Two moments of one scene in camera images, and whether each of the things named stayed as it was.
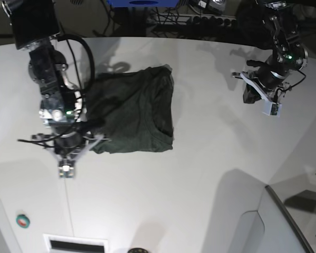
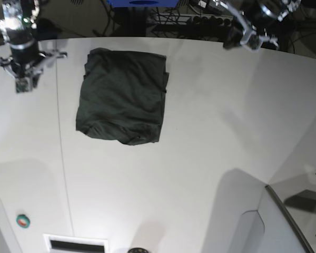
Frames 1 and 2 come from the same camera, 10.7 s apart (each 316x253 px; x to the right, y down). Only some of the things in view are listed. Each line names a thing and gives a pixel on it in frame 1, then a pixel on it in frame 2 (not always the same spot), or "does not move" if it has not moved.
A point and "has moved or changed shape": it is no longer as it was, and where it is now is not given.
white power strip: x=196 y=19 does not move
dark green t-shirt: x=134 y=110 has moved or changed shape
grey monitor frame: x=292 y=218 does not move
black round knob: x=138 y=250 does not move
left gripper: x=70 y=146 → x=25 y=56
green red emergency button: x=22 y=221 does not move
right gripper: x=274 y=81 → x=260 y=16
